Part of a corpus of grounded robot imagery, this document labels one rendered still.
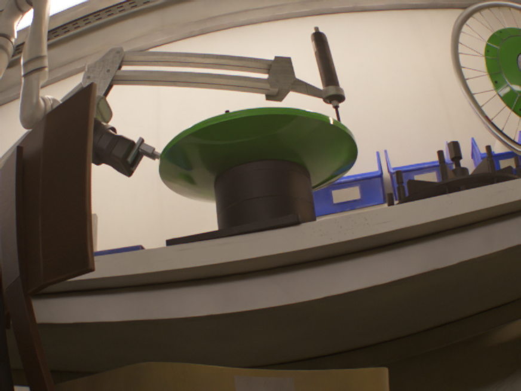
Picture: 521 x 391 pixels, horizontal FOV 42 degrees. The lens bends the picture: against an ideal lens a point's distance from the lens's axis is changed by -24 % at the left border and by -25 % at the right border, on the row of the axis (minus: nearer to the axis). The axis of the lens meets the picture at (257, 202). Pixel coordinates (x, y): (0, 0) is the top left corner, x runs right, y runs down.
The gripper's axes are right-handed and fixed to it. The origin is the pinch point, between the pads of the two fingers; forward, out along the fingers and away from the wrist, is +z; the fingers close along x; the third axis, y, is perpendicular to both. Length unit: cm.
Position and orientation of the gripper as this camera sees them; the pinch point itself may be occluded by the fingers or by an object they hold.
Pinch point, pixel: (168, 160)
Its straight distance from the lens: 137.4
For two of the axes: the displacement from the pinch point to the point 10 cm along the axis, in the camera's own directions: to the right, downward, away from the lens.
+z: 8.7, 4.1, -2.9
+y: -4.8, 8.3, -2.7
